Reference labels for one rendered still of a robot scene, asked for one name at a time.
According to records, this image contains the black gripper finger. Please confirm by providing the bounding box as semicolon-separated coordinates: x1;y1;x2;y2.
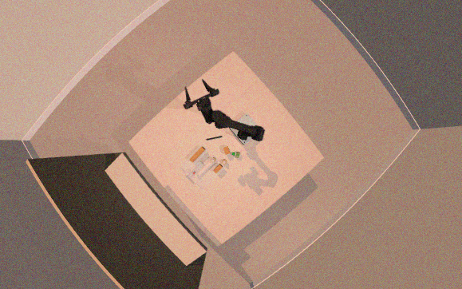
202;80;215;92
184;86;191;103

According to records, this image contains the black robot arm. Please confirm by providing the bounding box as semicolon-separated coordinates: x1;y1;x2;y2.
196;97;265;141

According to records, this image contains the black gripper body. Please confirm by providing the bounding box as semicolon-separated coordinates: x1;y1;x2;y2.
184;89;219;114

